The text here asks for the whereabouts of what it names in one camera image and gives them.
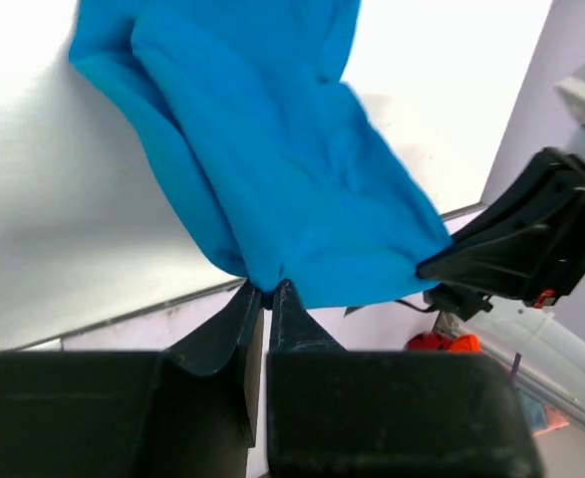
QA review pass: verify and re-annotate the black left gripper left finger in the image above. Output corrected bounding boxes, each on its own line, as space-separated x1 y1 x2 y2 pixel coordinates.
0 284 263 477

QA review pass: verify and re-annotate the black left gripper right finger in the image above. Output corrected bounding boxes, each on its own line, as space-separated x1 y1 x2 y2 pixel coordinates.
266 280 544 478

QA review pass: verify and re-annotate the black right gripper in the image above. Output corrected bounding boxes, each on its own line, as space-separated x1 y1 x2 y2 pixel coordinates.
415 146 585 323

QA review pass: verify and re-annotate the blue t shirt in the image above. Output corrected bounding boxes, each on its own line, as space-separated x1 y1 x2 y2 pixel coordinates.
69 1 450 308

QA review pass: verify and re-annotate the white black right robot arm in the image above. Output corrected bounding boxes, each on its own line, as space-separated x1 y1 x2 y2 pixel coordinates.
418 147 585 428

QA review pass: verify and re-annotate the orange object in background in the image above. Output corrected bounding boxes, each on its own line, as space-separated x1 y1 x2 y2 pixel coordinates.
405 332 481 354

